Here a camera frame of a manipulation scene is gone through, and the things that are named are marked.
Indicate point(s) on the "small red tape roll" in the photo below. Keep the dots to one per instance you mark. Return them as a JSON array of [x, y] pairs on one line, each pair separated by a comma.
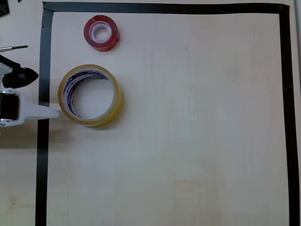
[[88, 30]]

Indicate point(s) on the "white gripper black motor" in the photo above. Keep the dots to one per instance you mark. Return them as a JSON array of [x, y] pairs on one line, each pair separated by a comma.
[[23, 108]]

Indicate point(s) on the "thin metal screwdriver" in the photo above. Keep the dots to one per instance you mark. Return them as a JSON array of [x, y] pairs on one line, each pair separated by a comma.
[[14, 48]]

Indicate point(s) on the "flat black object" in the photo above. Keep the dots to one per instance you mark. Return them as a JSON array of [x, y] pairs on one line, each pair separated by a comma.
[[3, 7]]

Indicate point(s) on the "large clear yellowish tape roll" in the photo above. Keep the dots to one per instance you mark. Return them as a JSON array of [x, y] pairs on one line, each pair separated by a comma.
[[61, 99]]

